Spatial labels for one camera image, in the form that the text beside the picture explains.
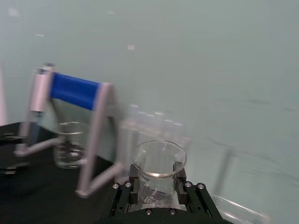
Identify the clear glass beaker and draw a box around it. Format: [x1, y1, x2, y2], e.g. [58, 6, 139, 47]
[52, 121, 86, 169]
[130, 140, 188, 209]

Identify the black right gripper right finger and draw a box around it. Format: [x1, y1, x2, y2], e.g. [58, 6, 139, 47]
[172, 161, 221, 213]

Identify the black table cloth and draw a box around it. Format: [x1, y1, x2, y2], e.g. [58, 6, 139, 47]
[0, 121, 131, 224]

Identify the clear test tube rack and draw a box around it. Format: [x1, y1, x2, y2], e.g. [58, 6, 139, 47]
[118, 104, 193, 165]

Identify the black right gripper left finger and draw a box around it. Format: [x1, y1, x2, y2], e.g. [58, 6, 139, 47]
[109, 164, 141, 211]

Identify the grey stand with blue handle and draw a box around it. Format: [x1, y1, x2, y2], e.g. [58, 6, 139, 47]
[13, 63, 128, 199]

